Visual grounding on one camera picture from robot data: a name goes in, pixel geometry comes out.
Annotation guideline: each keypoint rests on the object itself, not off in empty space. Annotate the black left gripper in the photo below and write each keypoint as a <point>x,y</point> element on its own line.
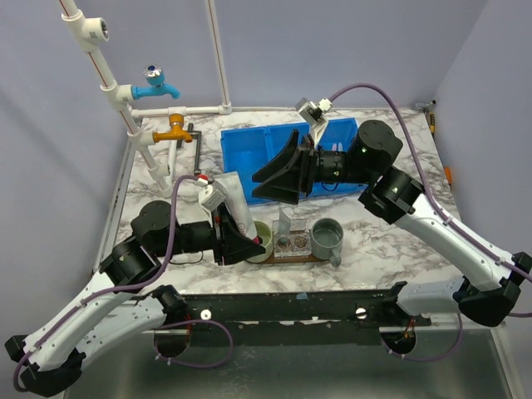
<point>235,247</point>

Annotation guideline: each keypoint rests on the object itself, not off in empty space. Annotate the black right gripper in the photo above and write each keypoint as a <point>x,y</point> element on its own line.
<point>284,182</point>

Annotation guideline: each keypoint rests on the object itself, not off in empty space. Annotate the light green ceramic mug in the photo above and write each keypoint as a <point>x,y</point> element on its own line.
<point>265,235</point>

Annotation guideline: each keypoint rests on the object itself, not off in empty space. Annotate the toothpaste tube red cap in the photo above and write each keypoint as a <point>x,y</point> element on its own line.
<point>237,205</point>

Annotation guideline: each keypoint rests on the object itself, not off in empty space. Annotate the oval wooden tray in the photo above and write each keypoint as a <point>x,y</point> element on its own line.
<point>293,260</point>

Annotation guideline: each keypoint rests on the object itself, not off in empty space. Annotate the clear plastic square holder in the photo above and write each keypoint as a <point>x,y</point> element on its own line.
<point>296,245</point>

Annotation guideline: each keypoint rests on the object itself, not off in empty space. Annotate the grey ceramic mug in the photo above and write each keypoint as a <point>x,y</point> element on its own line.
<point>326,237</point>

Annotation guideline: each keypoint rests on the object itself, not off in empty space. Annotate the toothpaste tube green cap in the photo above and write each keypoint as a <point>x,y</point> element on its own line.
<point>284,225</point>

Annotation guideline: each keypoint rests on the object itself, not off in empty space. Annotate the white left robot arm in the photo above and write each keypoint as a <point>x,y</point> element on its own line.
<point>110,307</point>

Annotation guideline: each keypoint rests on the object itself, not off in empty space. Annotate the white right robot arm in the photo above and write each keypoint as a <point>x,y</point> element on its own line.
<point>489,286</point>

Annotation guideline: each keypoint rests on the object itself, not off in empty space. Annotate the black metal hex key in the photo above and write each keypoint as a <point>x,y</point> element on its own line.
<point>197,139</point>

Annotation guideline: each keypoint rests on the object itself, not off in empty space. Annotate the orange plastic faucet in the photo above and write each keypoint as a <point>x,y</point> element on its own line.
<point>176,131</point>

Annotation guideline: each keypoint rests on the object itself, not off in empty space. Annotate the yellow black tool at corner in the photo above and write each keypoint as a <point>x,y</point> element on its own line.
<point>427,109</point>

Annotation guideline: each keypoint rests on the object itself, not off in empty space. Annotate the blue plastic faucet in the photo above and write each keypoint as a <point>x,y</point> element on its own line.
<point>157,86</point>

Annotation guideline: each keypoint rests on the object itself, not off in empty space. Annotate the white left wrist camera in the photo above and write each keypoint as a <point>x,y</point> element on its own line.
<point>210,196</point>

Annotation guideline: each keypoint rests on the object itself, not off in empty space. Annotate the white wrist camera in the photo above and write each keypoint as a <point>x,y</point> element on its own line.
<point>315,115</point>
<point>210,196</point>

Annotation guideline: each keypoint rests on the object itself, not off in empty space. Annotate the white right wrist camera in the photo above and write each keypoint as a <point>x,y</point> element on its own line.
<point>315,115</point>

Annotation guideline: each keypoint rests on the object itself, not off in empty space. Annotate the black metal base rail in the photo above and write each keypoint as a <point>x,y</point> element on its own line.
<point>285,319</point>

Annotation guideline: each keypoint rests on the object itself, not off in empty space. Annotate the orange clamp on wall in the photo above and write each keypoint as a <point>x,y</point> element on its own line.
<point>448,174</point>

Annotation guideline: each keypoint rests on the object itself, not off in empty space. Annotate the white PVC pipe frame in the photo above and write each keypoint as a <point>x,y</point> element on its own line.
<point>89,33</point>

